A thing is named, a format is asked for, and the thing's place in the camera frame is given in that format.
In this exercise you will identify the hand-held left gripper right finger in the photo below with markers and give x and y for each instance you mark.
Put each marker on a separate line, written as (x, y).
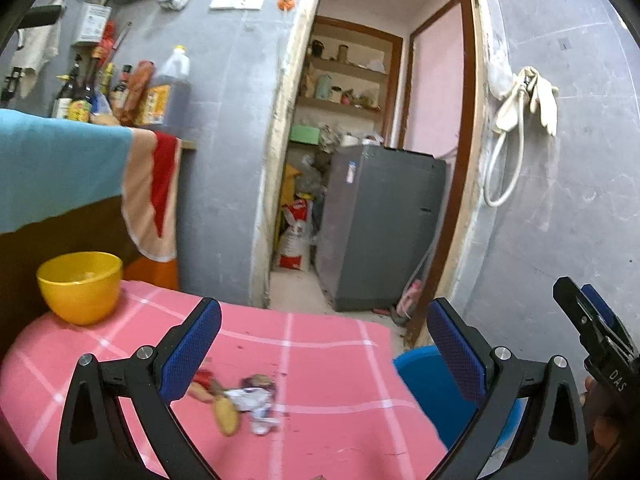
(455, 347)

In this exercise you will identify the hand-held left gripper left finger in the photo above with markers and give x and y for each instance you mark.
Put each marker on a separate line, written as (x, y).
(192, 347)

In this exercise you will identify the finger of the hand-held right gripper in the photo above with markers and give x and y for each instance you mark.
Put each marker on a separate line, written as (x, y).
(595, 297)
(570, 300)

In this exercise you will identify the red carton piece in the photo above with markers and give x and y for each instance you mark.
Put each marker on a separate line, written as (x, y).
(202, 382)

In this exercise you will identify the blue plastic bucket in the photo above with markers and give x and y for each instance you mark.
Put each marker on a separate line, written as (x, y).
(425, 390)

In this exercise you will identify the yellow white wrapper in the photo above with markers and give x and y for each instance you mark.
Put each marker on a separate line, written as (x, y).
(226, 415)

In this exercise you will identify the blue white wrapper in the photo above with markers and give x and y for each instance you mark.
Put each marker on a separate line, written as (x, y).
(250, 400)

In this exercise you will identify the silver foil piece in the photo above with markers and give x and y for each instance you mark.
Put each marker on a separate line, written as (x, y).
(264, 426)

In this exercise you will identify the person's right hand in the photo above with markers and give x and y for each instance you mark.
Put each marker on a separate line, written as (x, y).
(605, 430)

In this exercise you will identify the pink slipper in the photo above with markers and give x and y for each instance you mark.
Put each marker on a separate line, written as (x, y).
(410, 300)

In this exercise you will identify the yellow bowl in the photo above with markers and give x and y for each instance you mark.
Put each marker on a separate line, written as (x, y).
(80, 300)

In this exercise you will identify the pink checked cloth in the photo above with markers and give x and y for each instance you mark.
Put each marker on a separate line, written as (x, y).
(325, 360)

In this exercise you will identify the grey washing machine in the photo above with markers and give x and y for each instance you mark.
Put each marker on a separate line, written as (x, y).
(380, 225)

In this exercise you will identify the red white bag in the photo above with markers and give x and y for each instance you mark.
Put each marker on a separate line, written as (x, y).
(295, 240)

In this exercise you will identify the brown wooden cabinet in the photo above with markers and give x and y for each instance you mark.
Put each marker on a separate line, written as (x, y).
(60, 230)

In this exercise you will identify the yellow plastic bag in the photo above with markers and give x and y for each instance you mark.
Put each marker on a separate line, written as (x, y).
(289, 185)

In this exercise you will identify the cream rubber glove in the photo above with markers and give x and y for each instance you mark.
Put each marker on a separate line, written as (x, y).
(545, 100)
(507, 110)

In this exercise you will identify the grey plastic bag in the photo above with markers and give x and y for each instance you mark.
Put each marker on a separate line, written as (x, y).
(312, 175)

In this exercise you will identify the teal printed cloth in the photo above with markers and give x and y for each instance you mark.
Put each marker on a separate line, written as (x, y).
(50, 170)

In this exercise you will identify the clear plastic bag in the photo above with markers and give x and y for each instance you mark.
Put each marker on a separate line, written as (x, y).
(500, 75)

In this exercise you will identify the green box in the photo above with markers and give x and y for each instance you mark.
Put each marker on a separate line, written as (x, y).
(305, 135)

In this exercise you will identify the large oil jug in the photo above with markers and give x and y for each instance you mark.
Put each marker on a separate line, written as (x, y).
(167, 100)

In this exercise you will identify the pink door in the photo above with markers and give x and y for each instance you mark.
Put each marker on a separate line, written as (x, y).
(435, 85)

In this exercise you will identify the orange packet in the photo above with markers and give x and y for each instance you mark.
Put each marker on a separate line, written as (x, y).
(137, 90)

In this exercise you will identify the small white cup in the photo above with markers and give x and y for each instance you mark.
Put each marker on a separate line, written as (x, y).
(336, 96)

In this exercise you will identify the green canister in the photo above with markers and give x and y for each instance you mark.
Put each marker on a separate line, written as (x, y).
(323, 87)

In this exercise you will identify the brown jar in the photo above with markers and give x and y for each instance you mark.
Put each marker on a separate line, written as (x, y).
(343, 53)

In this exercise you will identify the red net bag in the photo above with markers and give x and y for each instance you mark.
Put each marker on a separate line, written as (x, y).
(105, 42)

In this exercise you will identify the dark jar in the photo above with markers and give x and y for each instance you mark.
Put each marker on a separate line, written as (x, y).
(318, 49)

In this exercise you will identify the white hanging towel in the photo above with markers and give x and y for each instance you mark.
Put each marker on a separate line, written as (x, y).
(40, 45)

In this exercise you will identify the wooden door frame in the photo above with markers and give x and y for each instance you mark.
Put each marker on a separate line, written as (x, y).
(280, 160)

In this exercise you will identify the wooden wall shelf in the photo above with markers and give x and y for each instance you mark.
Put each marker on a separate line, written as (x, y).
(345, 66)

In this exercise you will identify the white wall box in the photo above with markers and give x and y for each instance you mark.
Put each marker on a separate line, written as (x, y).
(92, 22)

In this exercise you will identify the white wall socket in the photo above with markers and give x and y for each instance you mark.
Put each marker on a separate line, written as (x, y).
(237, 0)

